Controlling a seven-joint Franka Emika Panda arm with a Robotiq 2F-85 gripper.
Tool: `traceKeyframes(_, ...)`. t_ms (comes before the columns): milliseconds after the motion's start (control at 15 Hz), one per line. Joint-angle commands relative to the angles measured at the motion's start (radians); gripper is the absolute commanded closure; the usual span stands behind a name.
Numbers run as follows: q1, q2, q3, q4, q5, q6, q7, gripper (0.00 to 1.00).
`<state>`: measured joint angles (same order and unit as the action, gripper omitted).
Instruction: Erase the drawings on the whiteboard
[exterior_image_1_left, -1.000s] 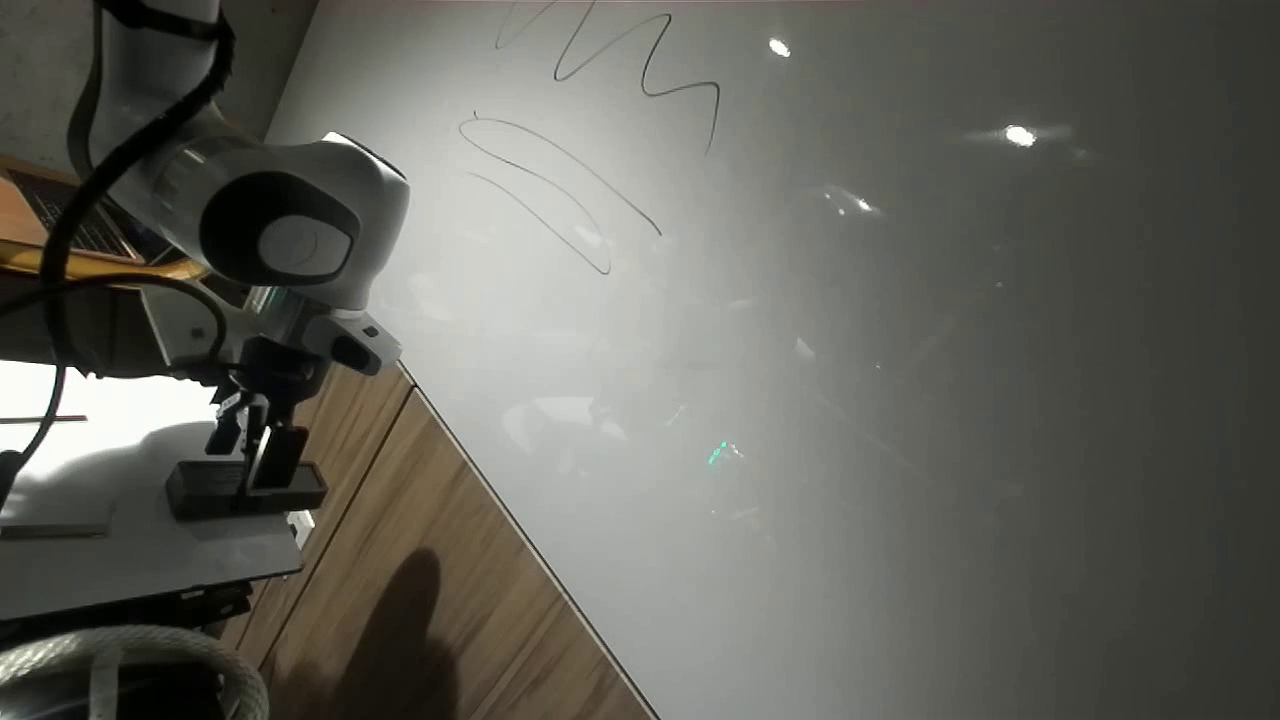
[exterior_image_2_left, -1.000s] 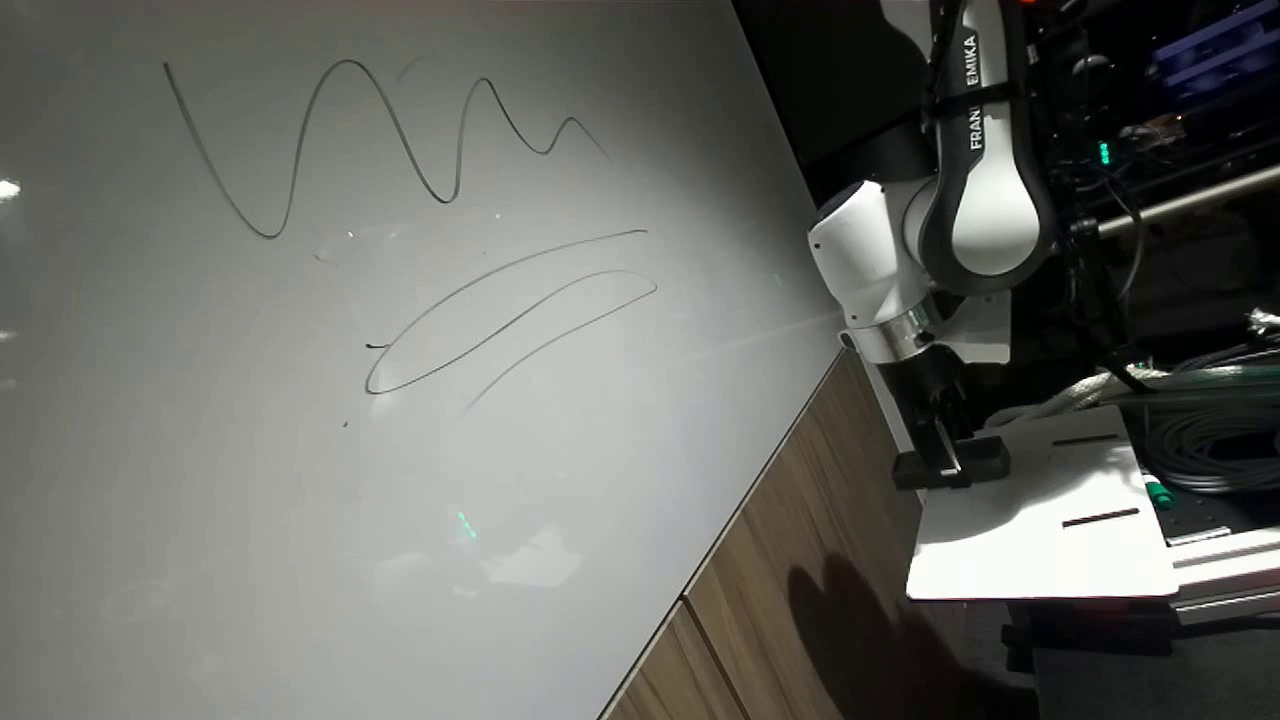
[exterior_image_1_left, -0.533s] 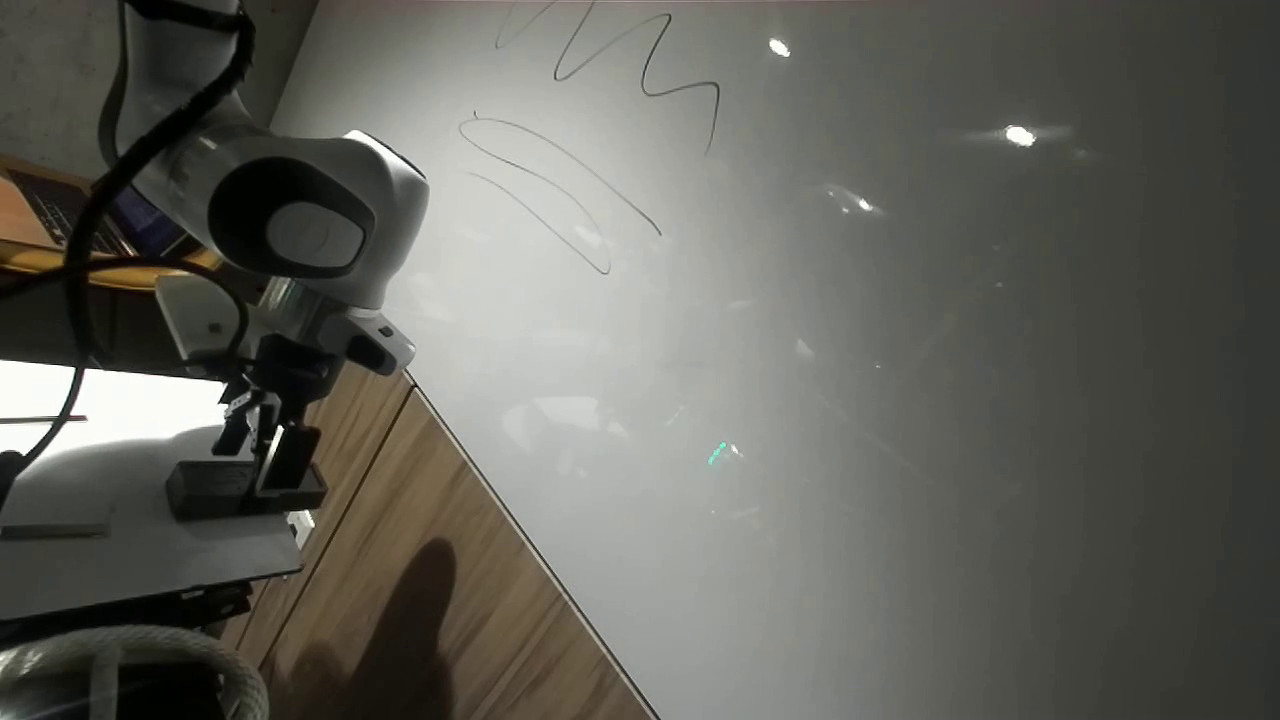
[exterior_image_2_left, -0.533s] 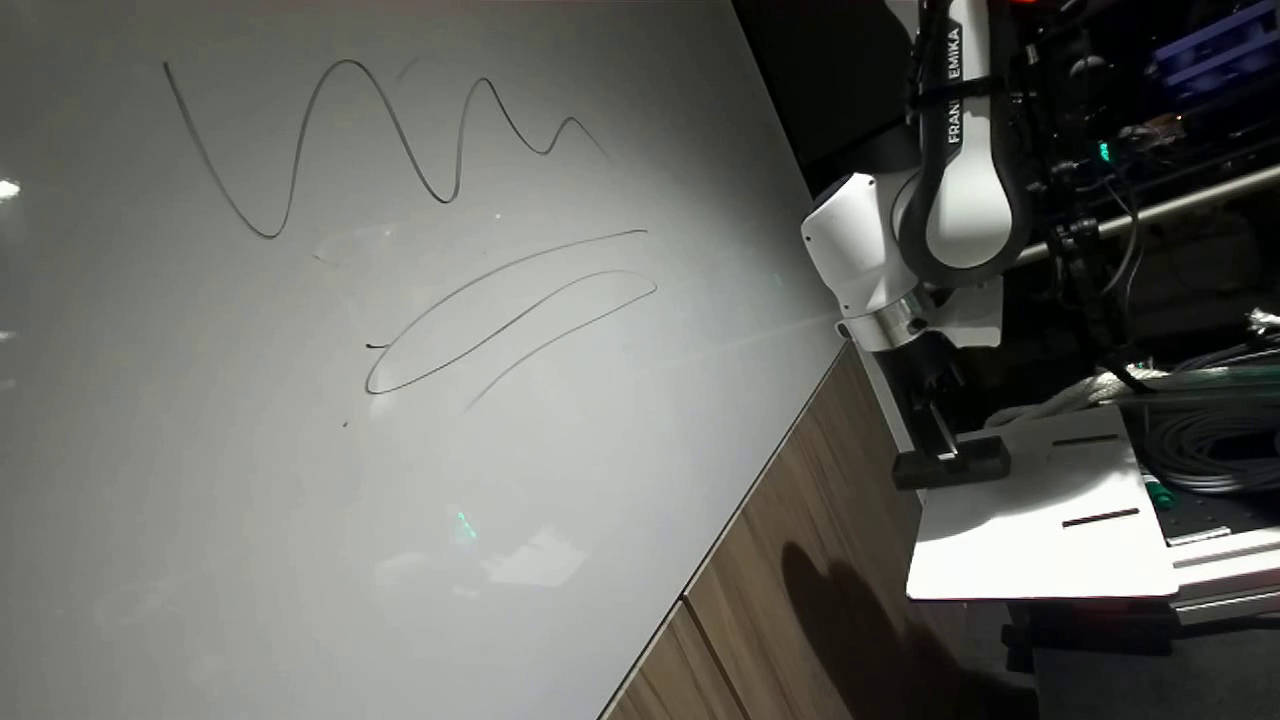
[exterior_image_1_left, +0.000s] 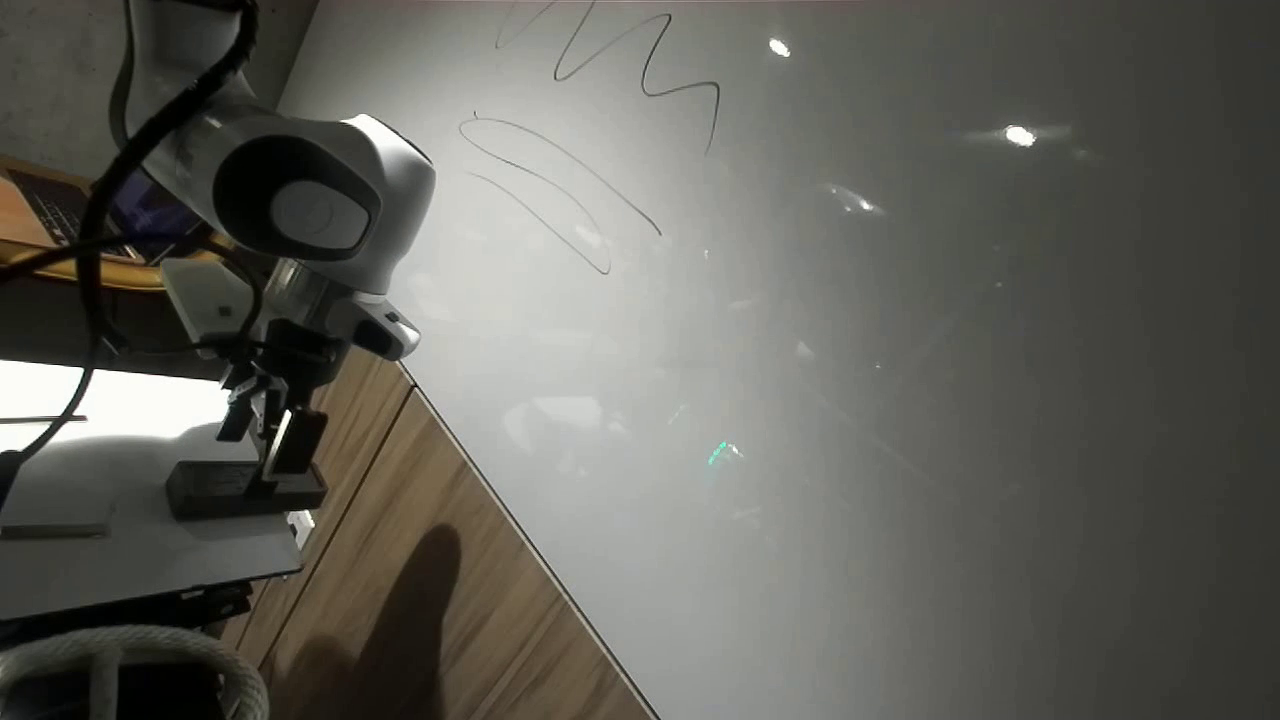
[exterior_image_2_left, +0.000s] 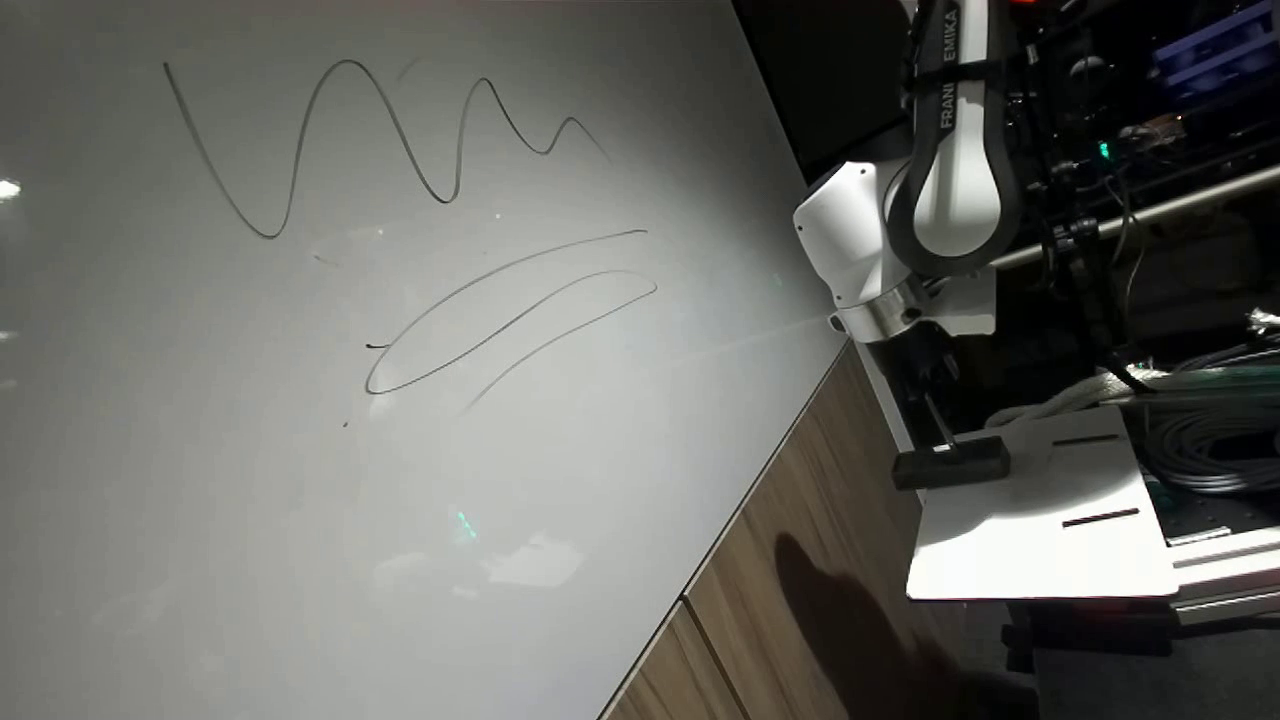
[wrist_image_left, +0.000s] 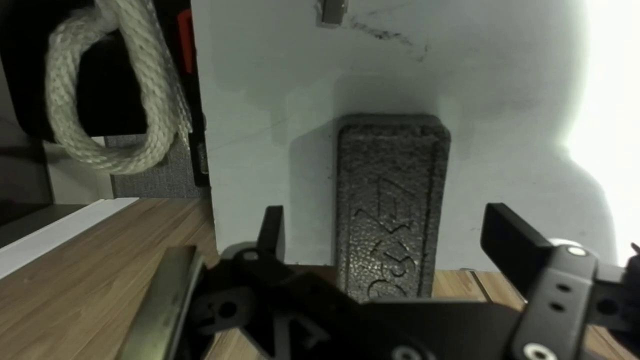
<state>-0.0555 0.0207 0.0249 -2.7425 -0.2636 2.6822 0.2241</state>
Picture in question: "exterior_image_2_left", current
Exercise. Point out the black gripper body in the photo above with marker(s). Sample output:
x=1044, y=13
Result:
x=948, y=382

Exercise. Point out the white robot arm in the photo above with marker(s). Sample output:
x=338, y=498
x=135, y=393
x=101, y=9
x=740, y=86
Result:
x=962, y=184

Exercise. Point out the large white whiteboard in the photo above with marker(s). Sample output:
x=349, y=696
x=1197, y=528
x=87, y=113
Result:
x=401, y=532

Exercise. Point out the black stand pole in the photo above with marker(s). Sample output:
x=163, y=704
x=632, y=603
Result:
x=1084, y=285

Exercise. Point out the white table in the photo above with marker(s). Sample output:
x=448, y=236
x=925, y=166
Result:
x=1027, y=540

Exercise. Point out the silver metal rod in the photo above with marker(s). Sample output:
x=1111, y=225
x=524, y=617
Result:
x=1162, y=206

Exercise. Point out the blue box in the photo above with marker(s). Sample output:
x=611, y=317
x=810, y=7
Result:
x=1222, y=46

